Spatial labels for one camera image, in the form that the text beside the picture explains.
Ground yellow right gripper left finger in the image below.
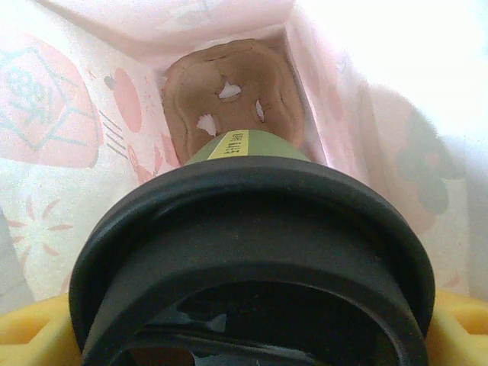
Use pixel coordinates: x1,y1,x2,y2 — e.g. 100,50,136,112
0,295,87,366

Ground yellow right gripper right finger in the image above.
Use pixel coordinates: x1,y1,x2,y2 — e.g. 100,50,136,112
429,287,488,366

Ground red and white paper gift bag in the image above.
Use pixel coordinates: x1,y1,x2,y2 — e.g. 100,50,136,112
0,0,488,344

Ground black plastic cup lid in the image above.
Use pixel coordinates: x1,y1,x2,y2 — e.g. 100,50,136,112
68,159,436,366

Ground green paper cup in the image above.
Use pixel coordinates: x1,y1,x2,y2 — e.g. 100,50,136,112
184,128,319,175

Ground brown pulp cup carrier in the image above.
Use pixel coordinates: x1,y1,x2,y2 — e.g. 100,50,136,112
159,36,307,165

